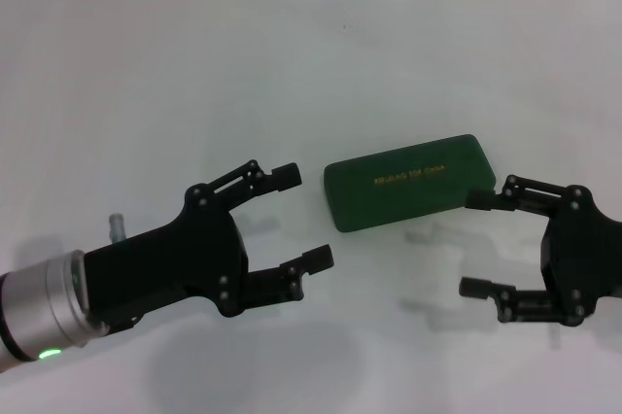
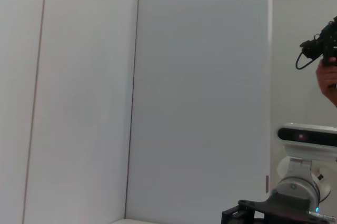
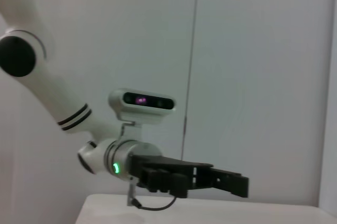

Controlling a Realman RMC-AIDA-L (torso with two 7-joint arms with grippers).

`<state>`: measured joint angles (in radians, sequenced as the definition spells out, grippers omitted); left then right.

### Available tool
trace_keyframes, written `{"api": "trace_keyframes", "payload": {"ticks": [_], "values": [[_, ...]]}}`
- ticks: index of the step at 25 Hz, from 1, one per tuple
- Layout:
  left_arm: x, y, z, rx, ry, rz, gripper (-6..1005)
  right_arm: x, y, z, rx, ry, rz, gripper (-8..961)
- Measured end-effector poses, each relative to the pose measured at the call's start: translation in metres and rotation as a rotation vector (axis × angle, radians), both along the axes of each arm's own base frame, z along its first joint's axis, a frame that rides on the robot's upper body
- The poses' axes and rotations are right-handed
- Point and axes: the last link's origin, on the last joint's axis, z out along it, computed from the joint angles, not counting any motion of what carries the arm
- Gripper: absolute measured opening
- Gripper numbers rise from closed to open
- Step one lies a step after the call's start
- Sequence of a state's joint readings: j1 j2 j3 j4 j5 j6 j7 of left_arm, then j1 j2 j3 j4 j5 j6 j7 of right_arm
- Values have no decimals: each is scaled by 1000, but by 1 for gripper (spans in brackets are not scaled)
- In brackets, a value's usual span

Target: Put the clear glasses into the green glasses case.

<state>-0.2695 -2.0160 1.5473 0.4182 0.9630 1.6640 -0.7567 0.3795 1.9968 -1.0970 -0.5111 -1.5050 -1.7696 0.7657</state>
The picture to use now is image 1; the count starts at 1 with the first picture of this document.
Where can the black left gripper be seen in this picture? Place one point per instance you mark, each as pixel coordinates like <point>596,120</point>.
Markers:
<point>184,263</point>

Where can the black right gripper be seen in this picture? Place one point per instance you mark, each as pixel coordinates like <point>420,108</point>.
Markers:
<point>583,258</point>

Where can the green glasses case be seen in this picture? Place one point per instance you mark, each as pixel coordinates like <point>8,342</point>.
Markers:
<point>408,195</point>

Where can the silver metal stub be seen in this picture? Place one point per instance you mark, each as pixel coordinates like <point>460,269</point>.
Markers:
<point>117,227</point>

